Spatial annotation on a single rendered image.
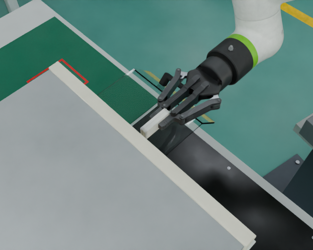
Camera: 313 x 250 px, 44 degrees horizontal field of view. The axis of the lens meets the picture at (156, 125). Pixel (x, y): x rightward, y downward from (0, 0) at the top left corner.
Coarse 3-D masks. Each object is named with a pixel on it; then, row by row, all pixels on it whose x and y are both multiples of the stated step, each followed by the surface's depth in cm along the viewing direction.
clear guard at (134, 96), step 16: (128, 80) 98; (144, 80) 98; (112, 96) 95; (128, 96) 95; (144, 96) 95; (128, 112) 92; (144, 112) 92; (176, 128) 90; (192, 128) 90; (160, 144) 88; (176, 144) 88
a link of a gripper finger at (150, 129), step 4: (164, 112) 77; (168, 112) 77; (160, 116) 76; (164, 116) 77; (156, 120) 76; (160, 120) 76; (152, 124) 75; (156, 124) 76; (148, 128) 75; (152, 128) 76; (156, 128) 77; (144, 132) 75; (148, 132) 76; (152, 132) 77; (144, 136) 76; (148, 136) 77
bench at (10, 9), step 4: (4, 0) 203; (8, 0) 200; (12, 0) 202; (16, 0) 204; (8, 4) 202; (12, 4) 203; (16, 4) 205; (8, 8) 206; (12, 8) 205; (16, 8) 207
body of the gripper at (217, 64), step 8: (200, 64) 83; (208, 64) 81; (216, 64) 81; (224, 64) 81; (192, 72) 83; (200, 72) 83; (208, 72) 82; (216, 72) 80; (224, 72) 81; (200, 80) 82; (208, 80) 82; (216, 80) 82; (224, 80) 81; (192, 88) 81; (208, 88) 81; (216, 88) 81; (200, 96) 80; (208, 96) 81
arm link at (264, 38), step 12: (240, 24) 85; (252, 24) 83; (264, 24) 83; (276, 24) 84; (240, 36) 84; (252, 36) 84; (264, 36) 84; (276, 36) 85; (252, 48) 83; (264, 48) 85; (276, 48) 87
